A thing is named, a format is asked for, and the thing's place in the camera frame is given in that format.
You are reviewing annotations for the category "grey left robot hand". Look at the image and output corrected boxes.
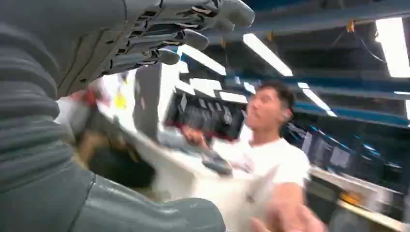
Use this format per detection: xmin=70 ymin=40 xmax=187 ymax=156
xmin=0 ymin=0 xmax=256 ymax=232

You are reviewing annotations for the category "small yellow tag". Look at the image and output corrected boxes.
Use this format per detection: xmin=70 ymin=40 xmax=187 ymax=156
xmin=114 ymin=93 xmax=128 ymax=111

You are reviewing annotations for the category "grey square pillar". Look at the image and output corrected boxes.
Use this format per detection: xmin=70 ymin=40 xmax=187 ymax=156
xmin=132 ymin=63 xmax=163 ymax=142

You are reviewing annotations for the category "long ceiling light panel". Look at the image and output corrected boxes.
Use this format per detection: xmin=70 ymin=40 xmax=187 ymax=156
xmin=177 ymin=44 xmax=227 ymax=76
xmin=219 ymin=91 xmax=249 ymax=104
xmin=374 ymin=16 xmax=410 ymax=78
xmin=190 ymin=77 xmax=223 ymax=99
xmin=242 ymin=33 xmax=294 ymax=77
xmin=297 ymin=82 xmax=338 ymax=118

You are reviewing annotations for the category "ribbed grey left arm sleeve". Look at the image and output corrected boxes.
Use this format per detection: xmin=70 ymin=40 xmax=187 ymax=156
xmin=0 ymin=21 xmax=95 ymax=195

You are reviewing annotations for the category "black panel with white tags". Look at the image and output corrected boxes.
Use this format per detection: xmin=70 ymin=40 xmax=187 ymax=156
xmin=162 ymin=91 xmax=248 ymax=142

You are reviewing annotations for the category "person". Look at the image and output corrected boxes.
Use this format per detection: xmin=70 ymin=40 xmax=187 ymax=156
xmin=181 ymin=80 xmax=328 ymax=232

